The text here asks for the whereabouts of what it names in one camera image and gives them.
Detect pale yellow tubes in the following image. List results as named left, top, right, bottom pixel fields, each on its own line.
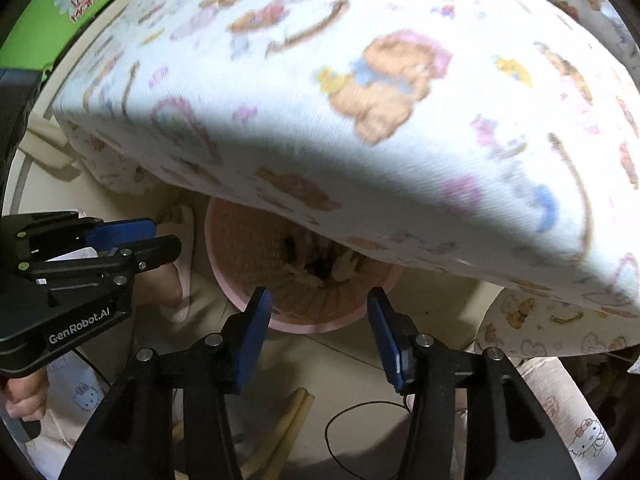
left=240, top=387, right=316, bottom=480

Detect person's right leg printed pants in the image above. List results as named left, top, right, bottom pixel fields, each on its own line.
left=515, top=357, right=618, bottom=480

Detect black cable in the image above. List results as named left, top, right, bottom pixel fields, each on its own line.
left=325, top=400, right=416, bottom=479

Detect bear-printed white sheet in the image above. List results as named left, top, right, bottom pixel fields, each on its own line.
left=50, top=0, right=640, bottom=361

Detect person's leg printed pants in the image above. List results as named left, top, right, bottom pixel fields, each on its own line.
left=25, top=350, right=112, bottom=480
left=515, top=357, right=618, bottom=480

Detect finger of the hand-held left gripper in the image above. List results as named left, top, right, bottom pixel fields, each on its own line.
left=97, top=235, right=182, bottom=281
left=92, top=217, right=157, bottom=252

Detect green plastic storage box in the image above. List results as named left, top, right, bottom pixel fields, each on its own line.
left=0, top=0, right=151, bottom=78

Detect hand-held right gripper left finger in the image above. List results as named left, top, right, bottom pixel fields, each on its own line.
left=59, top=287, right=273, bottom=480

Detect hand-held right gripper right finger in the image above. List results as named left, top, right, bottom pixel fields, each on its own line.
left=366, top=287, right=581, bottom=480

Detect person's left leg printed pants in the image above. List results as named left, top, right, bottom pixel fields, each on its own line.
left=25, top=350, right=112, bottom=480

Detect person's left hand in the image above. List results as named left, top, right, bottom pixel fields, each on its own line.
left=5, top=366, right=51, bottom=421

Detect pink round basket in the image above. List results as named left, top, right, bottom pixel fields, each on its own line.
left=204, top=197, right=403, bottom=335

